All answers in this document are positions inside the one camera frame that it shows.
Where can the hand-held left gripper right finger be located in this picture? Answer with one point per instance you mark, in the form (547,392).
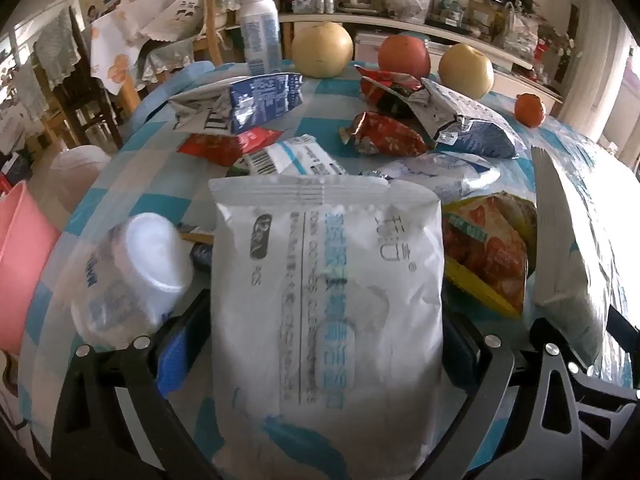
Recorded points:
(462,355)

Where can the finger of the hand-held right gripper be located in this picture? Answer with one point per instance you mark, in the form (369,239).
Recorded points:
(600,400)
(625,345)

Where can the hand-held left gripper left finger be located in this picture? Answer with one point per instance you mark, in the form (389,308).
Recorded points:
(172,360)

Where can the orange snack bag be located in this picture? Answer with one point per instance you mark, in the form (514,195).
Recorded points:
(490,255)

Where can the white pleated packet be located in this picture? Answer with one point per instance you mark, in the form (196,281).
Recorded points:
(565,260)

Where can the large white wipes packet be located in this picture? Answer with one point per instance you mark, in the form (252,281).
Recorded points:
(325,310)

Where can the pink plastic basin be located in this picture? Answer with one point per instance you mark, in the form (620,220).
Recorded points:
(22,270)

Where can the red gold-print packet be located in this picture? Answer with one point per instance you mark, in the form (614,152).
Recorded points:
(225,147)

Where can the red foil snack wrapper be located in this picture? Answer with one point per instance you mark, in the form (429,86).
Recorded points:
(387,135)

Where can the blue and white snack bag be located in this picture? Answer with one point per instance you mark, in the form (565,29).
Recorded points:
(265,100)

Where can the small white plastic bottle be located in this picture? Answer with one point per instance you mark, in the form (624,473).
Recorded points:
(135,270)

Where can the white blue flat packet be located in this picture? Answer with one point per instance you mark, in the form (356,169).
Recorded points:
(440,172)

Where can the white cushion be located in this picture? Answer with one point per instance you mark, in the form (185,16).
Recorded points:
(80,175)

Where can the white blue barcode packet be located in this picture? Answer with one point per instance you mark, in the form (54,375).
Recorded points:
(300,157)

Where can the orange tangerine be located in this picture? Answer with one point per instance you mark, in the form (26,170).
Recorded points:
(530,110)

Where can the dark wooden chair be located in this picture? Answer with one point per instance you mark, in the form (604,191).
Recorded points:
(95,105)

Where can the red black snack wrapper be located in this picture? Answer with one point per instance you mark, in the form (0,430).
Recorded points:
(395,92)

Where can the blue rolled cloth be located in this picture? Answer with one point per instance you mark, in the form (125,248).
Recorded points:
(170,85)

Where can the small yellow pear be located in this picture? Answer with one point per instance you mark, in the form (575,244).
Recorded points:
(466,72)

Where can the white curtain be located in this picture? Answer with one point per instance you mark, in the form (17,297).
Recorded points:
(600,60)

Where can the green lace cloth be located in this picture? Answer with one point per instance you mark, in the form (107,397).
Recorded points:
(167,57)

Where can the red apple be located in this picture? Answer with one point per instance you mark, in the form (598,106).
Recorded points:
(404,57)

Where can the orange print white tablecloth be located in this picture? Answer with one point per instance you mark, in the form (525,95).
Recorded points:
(112,55)

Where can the white television cabinet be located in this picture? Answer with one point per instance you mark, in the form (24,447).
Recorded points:
(367,42)

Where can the large yellow pear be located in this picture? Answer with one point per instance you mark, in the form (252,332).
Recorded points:
(322,50)

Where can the grey lace chair cover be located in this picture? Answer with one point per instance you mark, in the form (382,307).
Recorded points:
(55,45)

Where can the tall white plastic bottle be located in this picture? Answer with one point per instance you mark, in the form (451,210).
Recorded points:
(260,30)

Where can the light wooden chair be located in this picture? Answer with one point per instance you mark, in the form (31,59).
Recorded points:
(212,20)

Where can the white mesh food cover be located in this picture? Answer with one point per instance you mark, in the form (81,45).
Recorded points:
(165,5)

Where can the clear plastic bag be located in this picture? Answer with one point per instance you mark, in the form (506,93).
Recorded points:
(407,0)

